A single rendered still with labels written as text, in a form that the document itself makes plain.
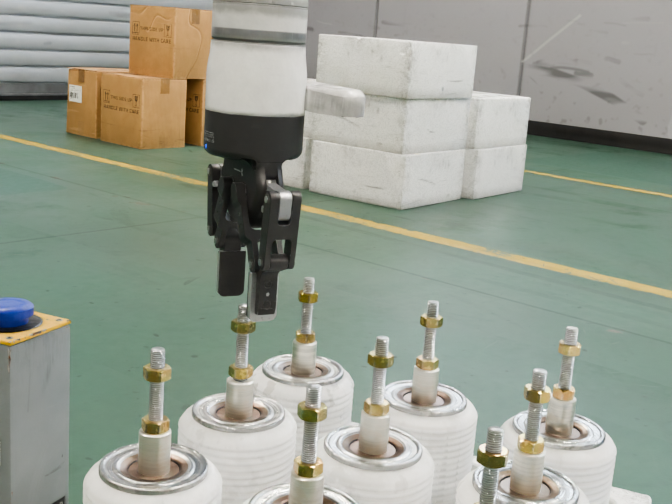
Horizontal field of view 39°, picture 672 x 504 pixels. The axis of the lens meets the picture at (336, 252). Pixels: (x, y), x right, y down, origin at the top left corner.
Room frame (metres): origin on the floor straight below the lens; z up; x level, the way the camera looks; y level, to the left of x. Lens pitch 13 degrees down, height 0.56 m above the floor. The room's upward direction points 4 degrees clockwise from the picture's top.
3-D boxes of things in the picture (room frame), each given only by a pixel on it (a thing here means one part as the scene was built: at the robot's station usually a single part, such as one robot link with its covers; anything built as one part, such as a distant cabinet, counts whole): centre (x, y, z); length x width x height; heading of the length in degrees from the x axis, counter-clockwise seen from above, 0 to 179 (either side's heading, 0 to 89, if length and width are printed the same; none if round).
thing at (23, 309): (0.72, 0.26, 0.32); 0.04 x 0.04 x 0.02
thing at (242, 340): (0.72, 0.07, 0.31); 0.01 x 0.01 x 0.08
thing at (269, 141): (0.72, 0.07, 0.46); 0.08 x 0.08 x 0.09
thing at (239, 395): (0.72, 0.07, 0.26); 0.02 x 0.02 x 0.03
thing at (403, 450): (0.67, -0.04, 0.25); 0.08 x 0.08 x 0.01
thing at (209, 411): (0.72, 0.07, 0.25); 0.08 x 0.08 x 0.01
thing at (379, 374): (0.67, -0.04, 0.30); 0.01 x 0.01 x 0.08
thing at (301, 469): (0.57, 0.01, 0.29); 0.02 x 0.02 x 0.01; 81
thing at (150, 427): (0.61, 0.12, 0.29); 0.02 x 0.02 x 0.01; 58
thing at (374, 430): (0.67, -0.04, 0.26); 0.02 x 0.02 x 0.03
